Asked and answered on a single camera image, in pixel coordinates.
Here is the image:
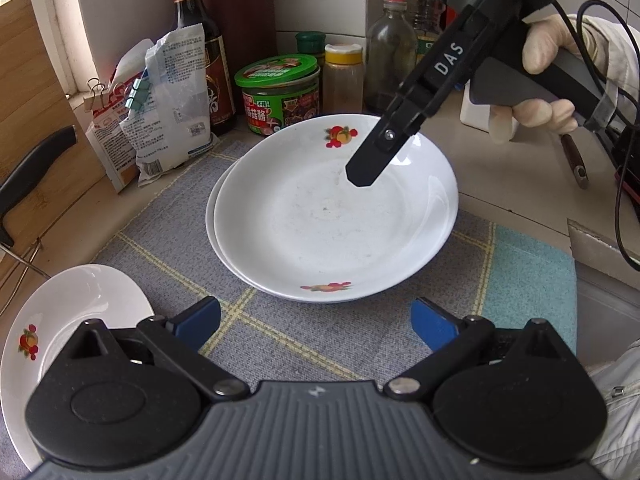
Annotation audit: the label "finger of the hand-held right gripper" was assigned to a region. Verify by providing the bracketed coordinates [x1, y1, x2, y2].
[345, 95, 427, 188]

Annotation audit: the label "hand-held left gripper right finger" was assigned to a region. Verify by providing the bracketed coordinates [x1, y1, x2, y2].
[384, 297, 576, 401]

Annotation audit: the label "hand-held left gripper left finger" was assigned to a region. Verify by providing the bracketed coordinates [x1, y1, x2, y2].
[67, 296, 251, 403]

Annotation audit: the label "white fruit-print plate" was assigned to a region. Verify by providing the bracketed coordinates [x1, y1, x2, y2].
[213, 114, 459, 297]
[0, 263, 156, 471]
[205, 157, 451, 305]

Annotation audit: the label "person's right forearm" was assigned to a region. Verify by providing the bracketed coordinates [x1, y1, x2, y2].
[575, 14, 640, 111]

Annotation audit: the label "person's right hand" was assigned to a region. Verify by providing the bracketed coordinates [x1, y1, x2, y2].
[490, 12, 583, 143]

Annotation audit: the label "cooking oil bottle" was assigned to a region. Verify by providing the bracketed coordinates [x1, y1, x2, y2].
[412, 0, 453, 61]

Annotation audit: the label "white seasoning box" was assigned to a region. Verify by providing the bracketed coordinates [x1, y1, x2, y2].
[460, 82, 497, 128]

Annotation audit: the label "glass bottle with red cap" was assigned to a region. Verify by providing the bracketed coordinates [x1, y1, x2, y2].
[364, 0, 419, 115]

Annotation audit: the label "yellow-lidded spice jar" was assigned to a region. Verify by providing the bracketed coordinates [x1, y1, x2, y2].
[324, 44, 364, 116]

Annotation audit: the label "grey and teal checked mat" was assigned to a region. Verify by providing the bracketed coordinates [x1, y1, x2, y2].
[0, 137, 578, 480]

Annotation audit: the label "green-lidded sauce tub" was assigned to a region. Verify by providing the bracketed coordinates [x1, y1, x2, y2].
[234, 54, 322, 138]

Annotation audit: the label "small green-capped bottle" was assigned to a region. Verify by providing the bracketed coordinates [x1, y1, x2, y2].
[295, 31, 327, 68]

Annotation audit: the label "dark soy sauce bottle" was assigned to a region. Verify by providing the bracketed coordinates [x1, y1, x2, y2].
[167, 0, 238, 137]

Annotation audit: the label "cardboard piece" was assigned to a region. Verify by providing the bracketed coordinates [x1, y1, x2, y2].
[567, 217, 628, 266]

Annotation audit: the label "person's white jacket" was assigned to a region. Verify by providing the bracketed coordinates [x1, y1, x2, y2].
[585, 337, 640, 480]

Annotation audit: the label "clear printed plastic bag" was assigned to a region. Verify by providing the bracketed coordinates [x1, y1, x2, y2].
[120, 22, 217, 188]

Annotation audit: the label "red and white food bag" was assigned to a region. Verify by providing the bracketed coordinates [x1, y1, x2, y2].
[84, 67, 151, 194]

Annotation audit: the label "blue binder clips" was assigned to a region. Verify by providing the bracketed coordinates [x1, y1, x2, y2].
[125, 80, 152, 111]

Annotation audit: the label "metal binder clip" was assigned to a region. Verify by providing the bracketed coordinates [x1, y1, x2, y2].
[85, 77, 108, 111]

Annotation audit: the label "bamboo cutting board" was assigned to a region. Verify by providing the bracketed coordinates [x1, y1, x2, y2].
[0, 0, 107, 281]

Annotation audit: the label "brown-handled utensil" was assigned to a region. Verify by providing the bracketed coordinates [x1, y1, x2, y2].
[560, 132, 590, 190]

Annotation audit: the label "metal wire rack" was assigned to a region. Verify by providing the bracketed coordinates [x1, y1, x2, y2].
[0, 240, 52, 318]

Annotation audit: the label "black cable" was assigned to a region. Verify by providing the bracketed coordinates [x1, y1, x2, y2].
[550, 0, 640, 273]

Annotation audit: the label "black-handled santoku knife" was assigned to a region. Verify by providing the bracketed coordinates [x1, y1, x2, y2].
[0, 126, 77, 248]

